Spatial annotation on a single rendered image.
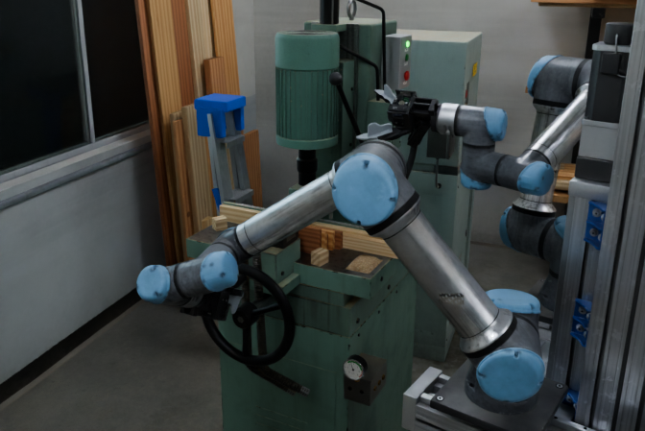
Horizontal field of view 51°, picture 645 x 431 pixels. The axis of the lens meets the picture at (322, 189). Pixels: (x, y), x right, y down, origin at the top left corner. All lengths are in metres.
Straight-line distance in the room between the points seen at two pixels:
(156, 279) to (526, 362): 0.71
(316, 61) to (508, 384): 0.95
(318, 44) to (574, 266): 0.83
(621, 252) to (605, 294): 0.10
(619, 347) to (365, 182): 0.68
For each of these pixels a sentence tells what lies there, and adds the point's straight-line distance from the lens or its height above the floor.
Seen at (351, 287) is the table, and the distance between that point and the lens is 1.80.
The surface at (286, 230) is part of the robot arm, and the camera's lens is 1.39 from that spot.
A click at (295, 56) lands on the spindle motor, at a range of 1.79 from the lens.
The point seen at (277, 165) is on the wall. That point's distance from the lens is 4.65.
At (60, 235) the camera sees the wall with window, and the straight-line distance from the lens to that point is 3.10.
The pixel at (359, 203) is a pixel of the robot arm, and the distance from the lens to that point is 1.15.
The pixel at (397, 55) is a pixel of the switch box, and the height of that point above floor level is 1.43.
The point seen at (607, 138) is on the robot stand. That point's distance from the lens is 1.49.
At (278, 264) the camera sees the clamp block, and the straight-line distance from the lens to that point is 1.78.
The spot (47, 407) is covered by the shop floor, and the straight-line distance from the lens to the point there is 3.02.
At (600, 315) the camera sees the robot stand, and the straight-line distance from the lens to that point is 1.52.
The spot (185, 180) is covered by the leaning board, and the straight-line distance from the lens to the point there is 3.34.
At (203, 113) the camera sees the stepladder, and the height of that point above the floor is 1.11.
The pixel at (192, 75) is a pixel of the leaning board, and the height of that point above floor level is 1.14.
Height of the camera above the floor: 1.67
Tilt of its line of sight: 18 degrees down
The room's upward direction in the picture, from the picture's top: 1 degrees clockwise
